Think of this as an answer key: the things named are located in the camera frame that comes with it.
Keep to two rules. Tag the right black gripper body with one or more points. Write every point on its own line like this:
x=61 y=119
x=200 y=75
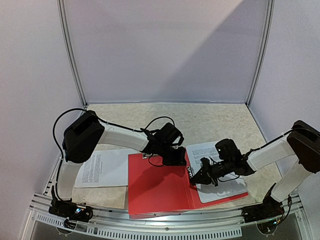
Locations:
x=206 y=171

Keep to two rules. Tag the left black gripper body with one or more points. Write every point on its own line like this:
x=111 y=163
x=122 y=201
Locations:
x=170 y=158

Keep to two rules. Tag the chrome spine lever clip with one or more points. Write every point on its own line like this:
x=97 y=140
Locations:
x=190 y=172

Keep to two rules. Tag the printed paper sheet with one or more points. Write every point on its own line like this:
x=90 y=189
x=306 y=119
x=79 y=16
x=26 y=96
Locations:
x=220 y=180
x=105 y=168

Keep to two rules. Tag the red file folder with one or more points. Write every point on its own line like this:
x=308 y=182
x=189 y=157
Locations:
x=162 y=189

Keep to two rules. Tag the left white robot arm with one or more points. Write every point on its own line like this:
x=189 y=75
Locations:
x=86 y=132

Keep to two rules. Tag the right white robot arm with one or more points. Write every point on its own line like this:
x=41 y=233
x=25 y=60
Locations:
x=302 y=141

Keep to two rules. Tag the chrome top board clip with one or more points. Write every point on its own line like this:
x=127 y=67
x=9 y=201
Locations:
x=147 y=155

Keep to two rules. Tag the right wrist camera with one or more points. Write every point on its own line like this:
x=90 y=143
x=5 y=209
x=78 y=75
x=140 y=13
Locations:
x=205 y=162

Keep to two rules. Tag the aluminium front rail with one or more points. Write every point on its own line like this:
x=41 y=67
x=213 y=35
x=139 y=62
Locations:
x=204 y=224

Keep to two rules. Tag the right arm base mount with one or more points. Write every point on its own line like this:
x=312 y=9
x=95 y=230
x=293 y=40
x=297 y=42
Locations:
x=269 y=208

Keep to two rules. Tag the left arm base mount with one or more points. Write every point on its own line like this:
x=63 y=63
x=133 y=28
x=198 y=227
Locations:
x=71 y=210

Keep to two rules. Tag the right aluminium corner post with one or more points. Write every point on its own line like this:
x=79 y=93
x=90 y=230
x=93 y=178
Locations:
x=262 y=51

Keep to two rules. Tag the aluminium corner post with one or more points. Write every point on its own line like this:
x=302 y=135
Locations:
x=61 y=5
x=262 y=51

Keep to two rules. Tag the left aluminium corner post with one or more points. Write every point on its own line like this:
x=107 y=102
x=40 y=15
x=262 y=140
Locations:
x=61 y=5

